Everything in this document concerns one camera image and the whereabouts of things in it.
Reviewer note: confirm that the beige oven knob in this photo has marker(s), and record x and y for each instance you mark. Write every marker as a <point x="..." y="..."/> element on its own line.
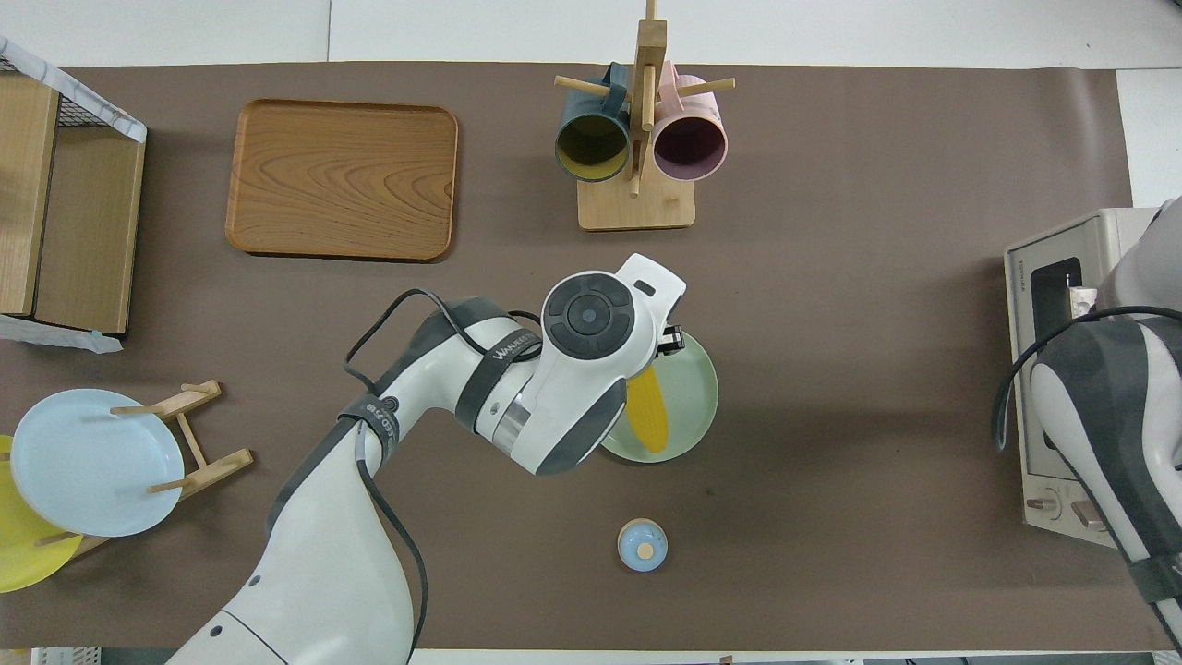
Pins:
<point x="1043" y="504"/>
<point x="1085" y="514"/>

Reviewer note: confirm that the small blue lidded jar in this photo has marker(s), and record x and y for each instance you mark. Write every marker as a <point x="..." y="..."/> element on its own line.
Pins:
<point x="642" y="545"/>

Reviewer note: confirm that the glass oven door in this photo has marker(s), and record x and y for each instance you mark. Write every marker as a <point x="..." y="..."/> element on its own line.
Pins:
<point x="1020" y="305"/>

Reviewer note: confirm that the yellow plate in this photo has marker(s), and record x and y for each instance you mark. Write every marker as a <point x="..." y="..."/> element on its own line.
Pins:
<point x="23" y="554"/>

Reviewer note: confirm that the white cloth strip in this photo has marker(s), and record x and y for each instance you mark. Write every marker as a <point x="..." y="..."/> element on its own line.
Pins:
<point x="55" y="334"/>

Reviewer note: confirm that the pale green plate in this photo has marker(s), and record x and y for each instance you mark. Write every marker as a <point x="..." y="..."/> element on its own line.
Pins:
<point x="693" y="397"/>

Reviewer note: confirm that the light blue plate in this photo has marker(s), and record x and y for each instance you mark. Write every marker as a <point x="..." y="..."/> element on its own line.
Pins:
<point x="88" y="462"/>

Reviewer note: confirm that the dark blue mug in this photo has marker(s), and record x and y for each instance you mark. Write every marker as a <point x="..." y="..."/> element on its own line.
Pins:
<point x="591" y="148"/>

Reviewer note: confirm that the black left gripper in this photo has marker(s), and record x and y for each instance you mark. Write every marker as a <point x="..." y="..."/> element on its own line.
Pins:
<point x="671" y="340"/>

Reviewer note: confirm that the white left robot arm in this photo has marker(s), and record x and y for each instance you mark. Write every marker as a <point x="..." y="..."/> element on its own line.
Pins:
<point x="332" y="554"/>

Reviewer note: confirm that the white checkered cloth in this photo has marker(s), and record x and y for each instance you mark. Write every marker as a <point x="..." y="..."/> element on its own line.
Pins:
<point x="115" y="118"/>

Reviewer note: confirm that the brown table mat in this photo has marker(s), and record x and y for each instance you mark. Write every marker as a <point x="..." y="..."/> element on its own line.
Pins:
<point x="831" y="388"/>

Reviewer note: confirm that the wooden mug rack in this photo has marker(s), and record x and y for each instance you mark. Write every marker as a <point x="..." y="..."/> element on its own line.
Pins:
<point x="637" y="208"/>

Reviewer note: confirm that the yellow corn cob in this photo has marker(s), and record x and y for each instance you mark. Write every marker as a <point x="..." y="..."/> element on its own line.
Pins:
<point x="649" y="416"/>

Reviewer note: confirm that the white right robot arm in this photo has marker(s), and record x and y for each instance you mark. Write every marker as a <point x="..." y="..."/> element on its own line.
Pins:
<point x="1127" y="397"/>

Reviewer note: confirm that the brown wooden tray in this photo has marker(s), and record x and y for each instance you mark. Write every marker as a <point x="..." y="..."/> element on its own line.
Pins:
<point x="342" y="180"/>

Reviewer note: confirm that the wooden shelf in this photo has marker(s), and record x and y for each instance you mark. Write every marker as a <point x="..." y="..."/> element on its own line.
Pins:
<point x="88" y="231"/>

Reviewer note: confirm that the wooden plate rack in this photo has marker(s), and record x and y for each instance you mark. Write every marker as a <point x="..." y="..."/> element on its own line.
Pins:
<point x="217" y="466"/>

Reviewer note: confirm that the pink mug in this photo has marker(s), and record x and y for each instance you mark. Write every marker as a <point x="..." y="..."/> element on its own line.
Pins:
<point x="690" y="148"/>

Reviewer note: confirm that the beige toaster oven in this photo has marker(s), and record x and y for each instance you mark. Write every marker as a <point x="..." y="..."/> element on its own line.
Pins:
<point x="1053" y="240"/>

